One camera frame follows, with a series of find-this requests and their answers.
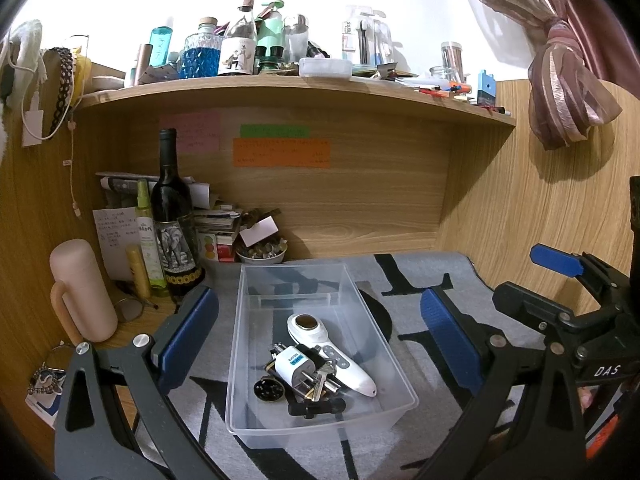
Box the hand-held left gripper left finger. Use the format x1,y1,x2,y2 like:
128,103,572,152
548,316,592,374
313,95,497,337
52,285,231,480

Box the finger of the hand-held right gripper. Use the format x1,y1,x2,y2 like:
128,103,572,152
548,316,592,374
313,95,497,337
492,282,582,335
531,244,636,312

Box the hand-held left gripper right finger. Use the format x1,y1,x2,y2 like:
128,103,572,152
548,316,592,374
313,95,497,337
410,287,586,480

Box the clear plastic storage box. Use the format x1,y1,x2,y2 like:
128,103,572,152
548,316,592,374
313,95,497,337
225,260,420,450

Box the round black compact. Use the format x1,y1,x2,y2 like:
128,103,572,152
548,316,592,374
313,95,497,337
252,377,286,403

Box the white charger plug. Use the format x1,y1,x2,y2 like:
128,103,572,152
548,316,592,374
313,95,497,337
274,346,326,401

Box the bunch of keys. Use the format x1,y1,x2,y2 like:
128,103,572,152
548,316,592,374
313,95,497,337
312,362,346,401

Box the person's right forearm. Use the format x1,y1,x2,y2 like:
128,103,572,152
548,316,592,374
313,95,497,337
586,417,623,463

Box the grey patterned mat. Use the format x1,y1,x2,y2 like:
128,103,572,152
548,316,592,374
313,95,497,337
132,252,556,480

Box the yellow tube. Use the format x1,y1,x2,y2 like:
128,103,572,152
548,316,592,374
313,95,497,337
125,245,152,300

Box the fruit print card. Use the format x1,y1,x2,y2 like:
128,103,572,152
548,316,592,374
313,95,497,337
197,232,220,263

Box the small red box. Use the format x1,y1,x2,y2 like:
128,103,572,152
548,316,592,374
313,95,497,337
217,232,238,263

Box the green spray bottle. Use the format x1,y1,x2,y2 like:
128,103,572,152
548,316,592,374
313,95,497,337
135,179,171,297

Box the white handheld massager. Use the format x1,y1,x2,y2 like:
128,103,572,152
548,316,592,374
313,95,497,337
286,312,377,398

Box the white bowl of stones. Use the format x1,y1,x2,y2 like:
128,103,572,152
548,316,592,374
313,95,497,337
235,241,289,265

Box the stack of papers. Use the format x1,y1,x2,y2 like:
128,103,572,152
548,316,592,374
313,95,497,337
192,200,246,233

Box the handwritten paper note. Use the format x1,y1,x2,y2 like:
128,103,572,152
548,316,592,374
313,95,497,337
92,206,138,281

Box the white card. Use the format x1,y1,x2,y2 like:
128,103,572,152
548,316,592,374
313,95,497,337
239,216,279,247

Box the dark wine bottle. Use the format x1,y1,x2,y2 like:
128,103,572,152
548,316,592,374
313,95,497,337
150,128,206,303

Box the black binder clip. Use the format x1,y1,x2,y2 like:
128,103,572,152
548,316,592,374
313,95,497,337
242,207,281,226

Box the rolled magazine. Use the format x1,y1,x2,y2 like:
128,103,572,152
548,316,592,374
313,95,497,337
96,172,211,211

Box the blue and white box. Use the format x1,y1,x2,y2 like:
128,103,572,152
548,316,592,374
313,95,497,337
25,370,63,430

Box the pink sticky note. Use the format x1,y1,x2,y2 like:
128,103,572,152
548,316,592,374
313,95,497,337
160,111,222,155

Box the orange marker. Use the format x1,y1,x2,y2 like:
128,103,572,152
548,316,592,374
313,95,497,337
417,80,473,98

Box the pink curtain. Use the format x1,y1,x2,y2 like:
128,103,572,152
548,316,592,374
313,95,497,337
447,0,640,151

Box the orange sticky note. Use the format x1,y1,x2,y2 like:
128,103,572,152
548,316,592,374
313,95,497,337
232,138,332,168

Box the green sticky note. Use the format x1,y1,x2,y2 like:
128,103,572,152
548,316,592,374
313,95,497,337
240,124,310,138

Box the glass jar with sticks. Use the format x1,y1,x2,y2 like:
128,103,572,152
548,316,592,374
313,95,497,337
441,41,466,83

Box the wooden shelf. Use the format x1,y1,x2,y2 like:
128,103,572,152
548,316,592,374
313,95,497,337
75,75,517,128

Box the brown tube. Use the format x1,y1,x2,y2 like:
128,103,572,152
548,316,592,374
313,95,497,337
131,44,153,87

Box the blue glass decanter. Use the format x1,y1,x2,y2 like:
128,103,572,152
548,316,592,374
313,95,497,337
179,16,223,80

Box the patterned headband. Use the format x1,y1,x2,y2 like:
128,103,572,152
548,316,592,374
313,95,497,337
44,47,76,131

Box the clear bottle illustrated label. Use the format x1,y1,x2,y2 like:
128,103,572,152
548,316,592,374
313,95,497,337
217,0,259,77

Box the dark ink bottle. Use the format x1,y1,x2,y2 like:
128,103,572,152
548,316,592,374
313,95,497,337
256,45,286,75

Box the yellow cloth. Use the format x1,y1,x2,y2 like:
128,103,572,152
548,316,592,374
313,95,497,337
72,50,93,106

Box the teal liquid bottle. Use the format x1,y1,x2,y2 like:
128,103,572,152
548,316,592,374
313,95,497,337
148,16,176,68

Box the clear tool package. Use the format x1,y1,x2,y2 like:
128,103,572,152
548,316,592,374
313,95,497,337
342,5,396,67

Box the white oval container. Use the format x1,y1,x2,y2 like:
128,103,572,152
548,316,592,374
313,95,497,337
298,57,352,78

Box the green pump bottle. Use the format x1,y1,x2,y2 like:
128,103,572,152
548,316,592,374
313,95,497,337
256,0,286,58

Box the clear glass jar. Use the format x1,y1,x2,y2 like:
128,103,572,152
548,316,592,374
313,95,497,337
284,14,310,61

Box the white fluffy cloth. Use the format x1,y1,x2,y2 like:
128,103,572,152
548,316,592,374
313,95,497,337
0,19,46,111

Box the wire-rim glasses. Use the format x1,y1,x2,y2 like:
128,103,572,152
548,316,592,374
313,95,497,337
114,280,161,323

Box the pink tumbler with handle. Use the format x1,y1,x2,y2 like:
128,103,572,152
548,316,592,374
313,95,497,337
49,239,119,345

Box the beaded bracelet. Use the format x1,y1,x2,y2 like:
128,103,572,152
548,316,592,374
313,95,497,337
29,366,66,396

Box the white cable with tag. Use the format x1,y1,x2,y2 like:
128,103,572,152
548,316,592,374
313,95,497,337
62,110,83,218

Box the white wall adapter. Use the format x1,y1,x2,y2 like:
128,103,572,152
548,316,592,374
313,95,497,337
21,110,45,147

